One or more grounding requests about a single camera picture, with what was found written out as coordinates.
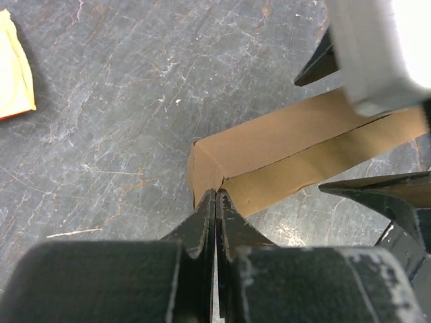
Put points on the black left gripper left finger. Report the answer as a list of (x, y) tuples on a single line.
[(167, 280)]

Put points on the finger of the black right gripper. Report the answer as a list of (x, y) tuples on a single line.
[(322, 63), (401, 198)]

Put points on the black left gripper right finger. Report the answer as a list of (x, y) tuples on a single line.
[(260, 281)]

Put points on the brown cardboard box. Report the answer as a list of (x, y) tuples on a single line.
[(267, 159)]

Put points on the cassava chips snack bag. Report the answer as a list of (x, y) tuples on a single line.
[(17, 90)]

